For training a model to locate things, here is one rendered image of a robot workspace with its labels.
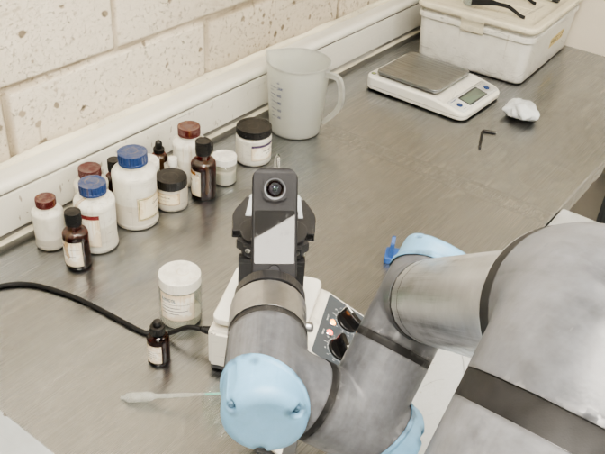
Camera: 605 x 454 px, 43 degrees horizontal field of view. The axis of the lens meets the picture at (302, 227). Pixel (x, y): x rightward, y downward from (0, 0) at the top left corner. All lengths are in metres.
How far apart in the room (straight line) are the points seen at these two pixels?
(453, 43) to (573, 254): 1.63
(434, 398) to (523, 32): 1.06
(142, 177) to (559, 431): 1.01
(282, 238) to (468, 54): 1.26
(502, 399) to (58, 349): 0.84
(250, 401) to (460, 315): 0.22
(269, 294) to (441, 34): 1.34
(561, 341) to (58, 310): 0.92
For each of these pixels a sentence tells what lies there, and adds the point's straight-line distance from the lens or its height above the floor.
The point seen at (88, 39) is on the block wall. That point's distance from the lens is 1.33.
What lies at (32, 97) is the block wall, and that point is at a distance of 1.29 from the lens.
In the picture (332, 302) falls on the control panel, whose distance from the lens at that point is 1.06.
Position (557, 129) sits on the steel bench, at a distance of 1.77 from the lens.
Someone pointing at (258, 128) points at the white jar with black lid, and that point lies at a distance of 1.45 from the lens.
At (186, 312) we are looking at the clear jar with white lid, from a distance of 1.08.
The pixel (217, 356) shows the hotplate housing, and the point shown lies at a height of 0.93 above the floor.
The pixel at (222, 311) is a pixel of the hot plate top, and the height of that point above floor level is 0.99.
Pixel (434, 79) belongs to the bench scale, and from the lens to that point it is 1.79.
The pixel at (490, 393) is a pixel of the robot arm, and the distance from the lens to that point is 0.33.
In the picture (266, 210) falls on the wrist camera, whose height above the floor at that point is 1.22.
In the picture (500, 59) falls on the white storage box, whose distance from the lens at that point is 1.93.
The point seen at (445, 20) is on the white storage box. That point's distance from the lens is 1.96.
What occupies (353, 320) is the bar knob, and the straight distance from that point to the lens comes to 1.04.
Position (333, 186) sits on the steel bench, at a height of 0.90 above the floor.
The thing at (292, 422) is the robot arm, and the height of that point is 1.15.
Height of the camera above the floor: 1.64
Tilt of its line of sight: 35 degrees down
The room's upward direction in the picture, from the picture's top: 4 degrees clockwise
